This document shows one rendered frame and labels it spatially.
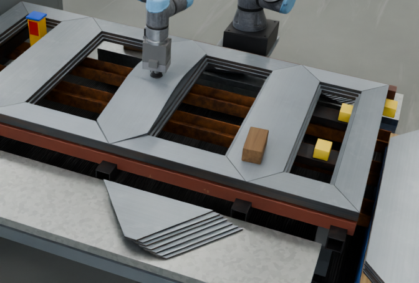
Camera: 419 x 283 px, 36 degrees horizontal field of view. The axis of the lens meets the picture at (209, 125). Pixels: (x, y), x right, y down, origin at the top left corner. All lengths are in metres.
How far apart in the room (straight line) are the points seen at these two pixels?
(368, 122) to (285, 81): 0.35
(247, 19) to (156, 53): 0.76
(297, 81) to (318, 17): 2.50
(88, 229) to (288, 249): 0.57
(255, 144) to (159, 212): 0.36
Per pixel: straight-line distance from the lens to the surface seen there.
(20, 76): 2.38
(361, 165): 2.06
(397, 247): 1.83
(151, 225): 1.85
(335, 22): 4.85
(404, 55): 4.59
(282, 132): 2.13
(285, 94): 2.32
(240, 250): 1.86
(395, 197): 1.98
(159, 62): 2.22
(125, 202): 1.92
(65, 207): 1.97
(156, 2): 2.11
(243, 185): 1.93
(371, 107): 2.34
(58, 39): 2.60
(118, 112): 2.14
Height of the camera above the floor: 2.09
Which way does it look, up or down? 36 degrees down
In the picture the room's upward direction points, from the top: 5 degrees clockwise
